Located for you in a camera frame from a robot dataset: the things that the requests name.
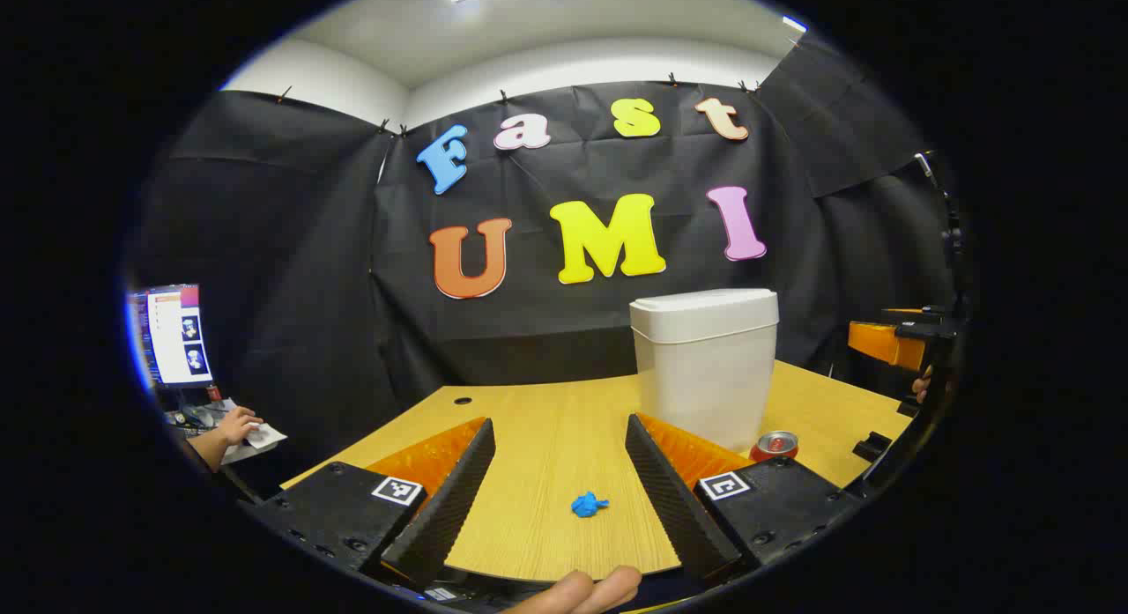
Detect white desktop garbage bin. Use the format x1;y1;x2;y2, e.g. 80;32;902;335
629;288;780;456

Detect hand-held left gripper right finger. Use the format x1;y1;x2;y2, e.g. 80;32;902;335
624;411;863;584

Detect red pop can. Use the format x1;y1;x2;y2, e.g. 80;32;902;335
749;431;800;463

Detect black backdrop cloth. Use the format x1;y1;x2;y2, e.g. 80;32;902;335
132;33;961;474

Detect wooden desktop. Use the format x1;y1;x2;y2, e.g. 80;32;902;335
280;359;913;584

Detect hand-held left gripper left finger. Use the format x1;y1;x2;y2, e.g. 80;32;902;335
242;416;496;593

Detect computer monitor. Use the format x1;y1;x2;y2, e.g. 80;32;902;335
128;284;215;390

